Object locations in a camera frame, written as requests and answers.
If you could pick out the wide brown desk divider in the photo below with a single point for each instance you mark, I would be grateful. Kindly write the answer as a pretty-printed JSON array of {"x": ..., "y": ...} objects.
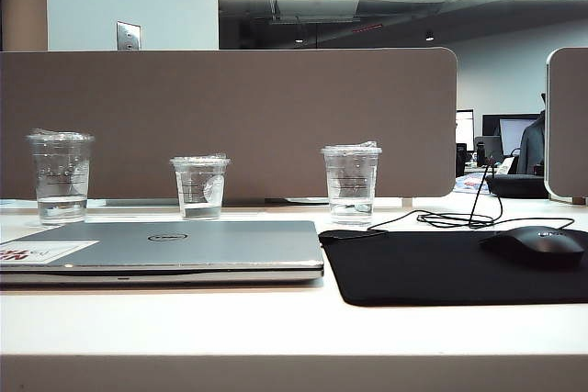
[{"x": 229, "y": 112}]

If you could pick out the black framed monitor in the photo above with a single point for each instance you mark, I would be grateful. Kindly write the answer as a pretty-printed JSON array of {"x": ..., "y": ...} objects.
[{"x": 510, "y": 132}]

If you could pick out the short clear plastic cup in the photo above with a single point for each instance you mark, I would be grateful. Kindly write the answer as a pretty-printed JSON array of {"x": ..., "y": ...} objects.
[{"x": 200, "y": 190}]

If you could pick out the black bottle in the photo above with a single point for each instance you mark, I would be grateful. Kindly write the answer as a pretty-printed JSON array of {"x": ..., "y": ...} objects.
[{"x": 481, "y": 153}]

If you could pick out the red LED ceiling sign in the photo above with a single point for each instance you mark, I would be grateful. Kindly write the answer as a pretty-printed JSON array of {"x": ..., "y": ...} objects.
[{"x": 367, "y": 27}]

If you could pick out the tall clear plastic cup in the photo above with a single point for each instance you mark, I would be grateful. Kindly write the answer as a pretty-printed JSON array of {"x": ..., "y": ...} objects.
[{"x": 60, "y": 181}]

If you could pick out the white divider foot bracket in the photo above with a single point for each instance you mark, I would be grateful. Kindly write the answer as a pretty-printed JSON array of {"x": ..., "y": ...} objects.
[{"x": 407, "y": 202}]

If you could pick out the grey jacket on chair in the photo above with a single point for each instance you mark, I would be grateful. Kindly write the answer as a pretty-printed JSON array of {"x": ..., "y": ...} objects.
[{"x": 534, "y": 148}]

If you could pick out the white screen monitor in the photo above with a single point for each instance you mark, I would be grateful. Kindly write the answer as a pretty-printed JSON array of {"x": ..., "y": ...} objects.
[{"x": 464, "y": 130}]

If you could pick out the black mouse pad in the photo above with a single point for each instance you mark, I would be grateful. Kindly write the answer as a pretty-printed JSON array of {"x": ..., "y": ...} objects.
[{"x": 413, "y": 268}]

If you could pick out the white red sticker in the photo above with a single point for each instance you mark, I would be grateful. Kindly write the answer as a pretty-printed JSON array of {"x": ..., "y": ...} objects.
[{"x": 41, "y": 252}]

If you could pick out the silver Dell laptop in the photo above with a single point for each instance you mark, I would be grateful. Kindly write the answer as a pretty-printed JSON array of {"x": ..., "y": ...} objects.
[{"x": 220, "y": 249}]

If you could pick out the metal wall switch plate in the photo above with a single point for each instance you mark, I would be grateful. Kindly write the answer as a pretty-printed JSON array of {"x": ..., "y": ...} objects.
[{"x": 128, "y": 36}]

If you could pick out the blue white printed paper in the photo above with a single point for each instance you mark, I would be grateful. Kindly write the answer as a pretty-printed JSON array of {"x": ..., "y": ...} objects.
[{"x": 468, "y": 184}]

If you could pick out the brown divider with white edge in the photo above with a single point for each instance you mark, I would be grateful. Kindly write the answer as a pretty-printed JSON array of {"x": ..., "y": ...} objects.
[{"x": 569, "y": 126}]

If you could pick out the black fabric case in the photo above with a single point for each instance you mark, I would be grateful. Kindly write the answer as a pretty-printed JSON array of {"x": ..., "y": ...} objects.
[{"x": 519, "y": 184}]

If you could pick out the black computer mouse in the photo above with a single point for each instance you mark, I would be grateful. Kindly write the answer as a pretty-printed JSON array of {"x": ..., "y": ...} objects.
[{"x": 533, "y": 245}]

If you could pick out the black ceiling spot lamp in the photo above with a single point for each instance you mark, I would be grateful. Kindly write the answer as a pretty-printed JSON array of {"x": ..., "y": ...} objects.
[{"x": 429, "y": 36}]

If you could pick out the clear plastic cup lid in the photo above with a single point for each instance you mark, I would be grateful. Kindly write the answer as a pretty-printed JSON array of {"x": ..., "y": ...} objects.
[{"x": 351, "y": 181}]

